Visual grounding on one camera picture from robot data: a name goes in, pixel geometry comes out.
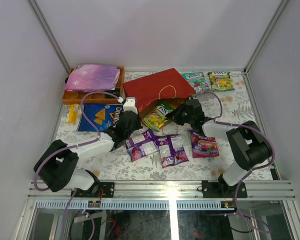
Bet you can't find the wooden compartment tray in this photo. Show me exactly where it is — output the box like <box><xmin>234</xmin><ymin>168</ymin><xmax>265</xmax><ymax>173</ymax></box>
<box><xmin>61</xmin><ymin>66</ymin><xmax>125</xmax><ymax>105</ymax></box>

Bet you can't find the pink berries candy packet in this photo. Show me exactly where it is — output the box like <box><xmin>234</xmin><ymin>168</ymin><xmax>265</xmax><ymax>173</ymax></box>
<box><xmin>189</xmin><ymin>130</ymin><xmax>220</xmax><ymax>158</ymax></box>

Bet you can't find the purple star cloth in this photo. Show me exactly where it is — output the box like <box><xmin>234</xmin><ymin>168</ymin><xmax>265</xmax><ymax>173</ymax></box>
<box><xmin>65</xmin><ymin>64</ymin><xmax>120</xmax><ymax>92</ymax></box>

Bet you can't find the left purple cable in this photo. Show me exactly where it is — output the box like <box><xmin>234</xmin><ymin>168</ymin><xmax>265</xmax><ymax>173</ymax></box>
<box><xmin>33</xmin><ymin>90</ymin><xmax>125</xmax><ymax>240</ymax></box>

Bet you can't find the green spring tea candy packet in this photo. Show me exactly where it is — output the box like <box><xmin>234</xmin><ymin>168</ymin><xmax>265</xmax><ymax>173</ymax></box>
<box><xmin>142</xmin><ymin>102</ymin><xmax>176</xmax><ymax>132</ymax></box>

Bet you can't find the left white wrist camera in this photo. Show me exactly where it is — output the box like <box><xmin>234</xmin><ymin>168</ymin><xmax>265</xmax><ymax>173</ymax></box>
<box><xmin>123</xmin><ymin>97</ymin><xmax>138</xmax><ymax>114</ymax></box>

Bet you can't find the yellow snack packet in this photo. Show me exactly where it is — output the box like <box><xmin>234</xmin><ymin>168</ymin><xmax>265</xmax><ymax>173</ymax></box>
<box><xmin>65</xmin><ymin>104</ymin><xmax>80</xmax><ymax>123</ymax></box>

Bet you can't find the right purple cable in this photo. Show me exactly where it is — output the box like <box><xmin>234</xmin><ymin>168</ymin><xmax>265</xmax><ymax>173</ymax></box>
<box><xmin>196</xmin><ymin>90</ymin><xmax>276</xmax><ymax>235</ymax></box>

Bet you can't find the red paper bag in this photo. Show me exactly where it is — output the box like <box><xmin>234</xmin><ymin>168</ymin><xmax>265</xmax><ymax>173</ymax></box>
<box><xmin>122</xmin><ymin>68</ymin><xmax>196</xmax><ymax>118</ymax></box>

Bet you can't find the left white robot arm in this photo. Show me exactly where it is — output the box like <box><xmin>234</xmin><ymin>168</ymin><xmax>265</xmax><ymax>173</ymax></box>
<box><xmin>33</xmin><ymin>110</ymin><xmax>141</xmax><ymax>198</ymax></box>

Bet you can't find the dark patterned cloth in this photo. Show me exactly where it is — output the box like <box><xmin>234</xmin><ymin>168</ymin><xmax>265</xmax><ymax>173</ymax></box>
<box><xmin>105</xmin><ymin>90</ymin><xmax>120</xmax><ymax>99</ymax></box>

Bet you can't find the teal snack packet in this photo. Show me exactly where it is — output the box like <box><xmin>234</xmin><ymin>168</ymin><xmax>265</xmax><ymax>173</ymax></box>
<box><xmin>181</xmin><ymin>72</ymin><xmax>210</xmax><ymax>93</ymax></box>

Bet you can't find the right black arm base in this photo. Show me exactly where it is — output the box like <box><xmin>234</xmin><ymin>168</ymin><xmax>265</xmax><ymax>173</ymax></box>
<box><xmin>196</xmin><ymin>180</ymin><xmax>248</xmax><ymax>199</ymax></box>

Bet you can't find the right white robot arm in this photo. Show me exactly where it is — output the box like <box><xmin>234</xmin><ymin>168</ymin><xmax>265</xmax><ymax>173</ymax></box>
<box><xmin>166</xmin><ymin>98</ymin><xmax>275</xmax><ymax>198</ymax></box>

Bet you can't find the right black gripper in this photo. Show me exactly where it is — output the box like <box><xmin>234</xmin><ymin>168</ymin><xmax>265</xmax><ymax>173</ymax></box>
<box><xmin>165</xmin><ymin>103</ymin><xmax>195</xmax><ymax>127</ymax></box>

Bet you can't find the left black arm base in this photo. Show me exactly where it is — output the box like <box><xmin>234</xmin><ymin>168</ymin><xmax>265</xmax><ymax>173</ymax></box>
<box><xmin>74</xmin><ymin>182</ymin><xmax>115</xmax><ymax>199</ymax></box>

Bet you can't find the blue Doritos chip bag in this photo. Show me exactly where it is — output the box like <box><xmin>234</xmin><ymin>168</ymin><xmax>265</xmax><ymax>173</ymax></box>
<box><xmin>83</xmin><ymin>103</ymin><xmax>123</xmax><ymax>132</ymax></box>

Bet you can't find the purple cable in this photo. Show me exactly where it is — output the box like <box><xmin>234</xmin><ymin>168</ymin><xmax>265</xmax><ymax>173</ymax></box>
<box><xmin>33</xmin><ymin>90</ymin><xmax>125</xmax><ymax>240</ymax></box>
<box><xmin>196</xmin><ymin>90</ymin><xmax>276</xmax><ymax>235</ymax></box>

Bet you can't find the green yellow candy packet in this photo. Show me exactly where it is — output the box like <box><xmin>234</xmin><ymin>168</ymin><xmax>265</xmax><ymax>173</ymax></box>
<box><xmin>207</xmin><ymin>71</ymin><xmax>235</xmax><ymax>92</ymax></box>

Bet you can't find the purple candy packet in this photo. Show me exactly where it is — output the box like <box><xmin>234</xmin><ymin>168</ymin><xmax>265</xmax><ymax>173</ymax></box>
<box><xmin>155</xmin><ymin>134</ymin><xmax>189</xmax><ymax>168</ymax></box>
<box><xmin>125</xmin><ymin>129</ymin><xmax>159</xmax><ymax>162</ymax></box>

